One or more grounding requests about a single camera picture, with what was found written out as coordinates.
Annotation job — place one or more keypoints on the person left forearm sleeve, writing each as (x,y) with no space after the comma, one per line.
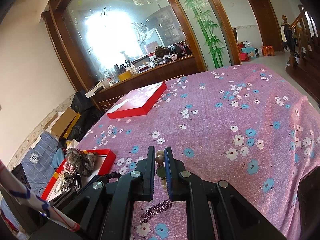
(25,197)

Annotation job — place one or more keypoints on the blue plaid cloth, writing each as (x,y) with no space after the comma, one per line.
(41,161)

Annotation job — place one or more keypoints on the black rhinestone hair comb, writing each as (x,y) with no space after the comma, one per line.
(71,181)

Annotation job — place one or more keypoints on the wooden dresser counter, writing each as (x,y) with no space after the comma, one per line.
(182,67)

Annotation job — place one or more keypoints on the brown wooden door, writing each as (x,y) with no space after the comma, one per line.
(267,23)

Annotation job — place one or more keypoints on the red box lid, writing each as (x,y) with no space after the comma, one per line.
(137,102)

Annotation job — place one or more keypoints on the black phone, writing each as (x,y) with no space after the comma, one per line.
(309,204)

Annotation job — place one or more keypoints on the wooden stair railing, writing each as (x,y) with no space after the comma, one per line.
(303,64)

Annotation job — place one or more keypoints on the cardboard box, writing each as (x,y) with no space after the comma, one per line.
(64,123)

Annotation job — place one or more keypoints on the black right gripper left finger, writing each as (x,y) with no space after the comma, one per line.
(104,210)

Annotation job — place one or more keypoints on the open red gift box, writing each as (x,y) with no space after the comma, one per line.
(105,160)

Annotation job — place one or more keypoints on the large wall mirror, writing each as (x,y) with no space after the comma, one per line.
(109,32)

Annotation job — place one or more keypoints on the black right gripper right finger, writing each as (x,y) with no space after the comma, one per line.
(215,210)

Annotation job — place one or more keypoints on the red plaid scrunchie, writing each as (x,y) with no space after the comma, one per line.
(68,168)

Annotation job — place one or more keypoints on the purple floral bedspread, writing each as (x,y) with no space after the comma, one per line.
(243,124)

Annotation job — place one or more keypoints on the bamboo painted glass panel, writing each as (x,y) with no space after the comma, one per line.
(208,32)

